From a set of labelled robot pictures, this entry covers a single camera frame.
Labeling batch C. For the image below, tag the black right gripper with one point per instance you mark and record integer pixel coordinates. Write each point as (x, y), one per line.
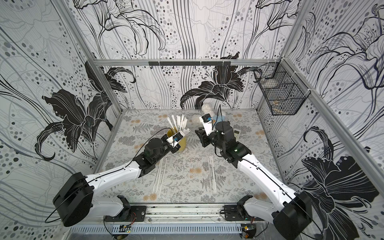
(202, 137)

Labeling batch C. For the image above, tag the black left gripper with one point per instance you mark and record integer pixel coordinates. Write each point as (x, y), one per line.
(164, 137)

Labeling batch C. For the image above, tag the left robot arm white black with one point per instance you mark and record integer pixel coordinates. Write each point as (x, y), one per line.
(80, 197)

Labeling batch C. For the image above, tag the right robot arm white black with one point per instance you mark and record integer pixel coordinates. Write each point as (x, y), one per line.
(289, 211)

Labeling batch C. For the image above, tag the bundle of wrapped straws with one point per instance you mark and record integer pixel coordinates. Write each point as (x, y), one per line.
(178, 124)

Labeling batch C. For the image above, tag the yellow metal cup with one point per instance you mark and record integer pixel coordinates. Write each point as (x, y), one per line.
(181, 145)

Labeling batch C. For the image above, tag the white remote control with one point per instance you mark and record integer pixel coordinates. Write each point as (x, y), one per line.
(237, 133)

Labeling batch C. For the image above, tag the horizontal aluminium back bar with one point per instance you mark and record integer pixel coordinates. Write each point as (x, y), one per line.
(214, 62)

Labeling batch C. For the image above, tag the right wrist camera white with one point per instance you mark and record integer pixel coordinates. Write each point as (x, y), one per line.
(207, 122)

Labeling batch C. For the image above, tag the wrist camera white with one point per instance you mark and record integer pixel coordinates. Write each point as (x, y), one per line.
(175, 139)
(207, 122)

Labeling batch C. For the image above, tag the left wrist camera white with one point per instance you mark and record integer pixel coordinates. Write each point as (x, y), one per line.
(175, 139)

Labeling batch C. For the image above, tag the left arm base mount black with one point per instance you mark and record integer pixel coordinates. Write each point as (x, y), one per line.
(129, 213)

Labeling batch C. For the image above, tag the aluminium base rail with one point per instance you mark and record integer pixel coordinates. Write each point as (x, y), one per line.
(204, 213)

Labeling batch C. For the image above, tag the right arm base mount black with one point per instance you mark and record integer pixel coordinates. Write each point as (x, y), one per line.
(237, 212)

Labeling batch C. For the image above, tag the white slotted cable duct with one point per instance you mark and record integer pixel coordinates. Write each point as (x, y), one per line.
(160, 229)

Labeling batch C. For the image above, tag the black wire basket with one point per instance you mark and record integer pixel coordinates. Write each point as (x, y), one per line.
(282, 94)

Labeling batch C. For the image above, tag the aluminium frame post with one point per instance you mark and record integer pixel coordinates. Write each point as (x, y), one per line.
(67, 17)

